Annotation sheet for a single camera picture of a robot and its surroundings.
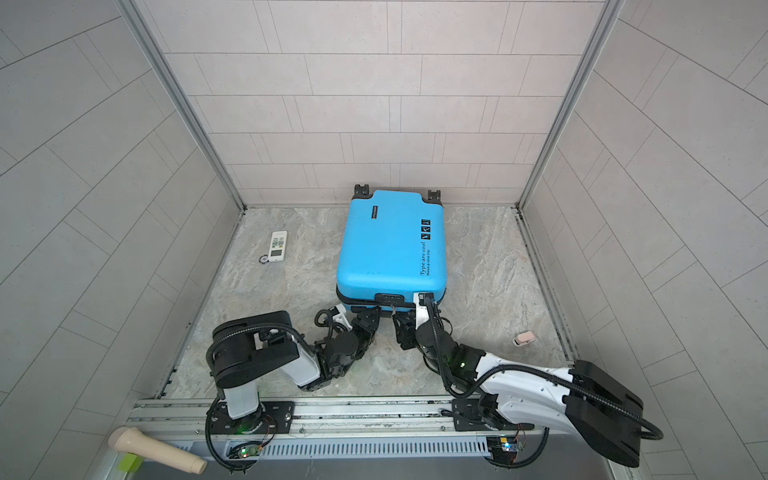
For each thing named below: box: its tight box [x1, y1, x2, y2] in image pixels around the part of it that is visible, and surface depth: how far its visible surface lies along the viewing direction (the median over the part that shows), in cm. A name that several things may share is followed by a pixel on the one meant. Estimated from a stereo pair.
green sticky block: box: [118, 452, 144, 472], surface depth 65 cm
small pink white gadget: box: [512, 330, 536, 347], surface depth 84 cm
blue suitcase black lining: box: [336, 185, 448, 311], surface depth 82 cm
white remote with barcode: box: [268, 230, 287, 262], surface depth 104 cm
